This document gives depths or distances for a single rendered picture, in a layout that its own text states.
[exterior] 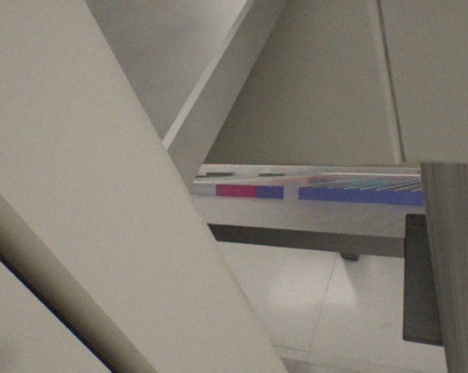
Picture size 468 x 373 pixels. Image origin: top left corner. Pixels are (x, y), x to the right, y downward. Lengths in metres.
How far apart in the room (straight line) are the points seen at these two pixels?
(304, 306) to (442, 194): 1.56
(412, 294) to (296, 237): 0.06
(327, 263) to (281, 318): 0.24
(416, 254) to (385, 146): 0.12
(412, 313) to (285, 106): 0.15
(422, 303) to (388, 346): 1.35
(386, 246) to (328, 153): 0.12
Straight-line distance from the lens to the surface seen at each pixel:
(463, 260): 0.21
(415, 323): 0.28
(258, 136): 0.17
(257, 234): 0.30
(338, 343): 1.65
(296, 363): 0.93
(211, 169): 1.12
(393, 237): 0.28
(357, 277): 1.76
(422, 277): 0.28
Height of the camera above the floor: 1.43
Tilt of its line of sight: 41 degrees down
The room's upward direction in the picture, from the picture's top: 25 degrees counter-clockwise
